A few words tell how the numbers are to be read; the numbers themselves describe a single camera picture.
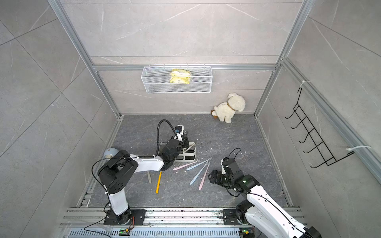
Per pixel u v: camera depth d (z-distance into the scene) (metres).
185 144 0.74
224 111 1.10
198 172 0.88
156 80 0.95
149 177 0.87
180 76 0.87
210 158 0.95
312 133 0.68
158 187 0.83
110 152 0.88
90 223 0.73
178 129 0.75
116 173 0.48
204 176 0.88
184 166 0.91
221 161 0.78
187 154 0.88
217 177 0.70
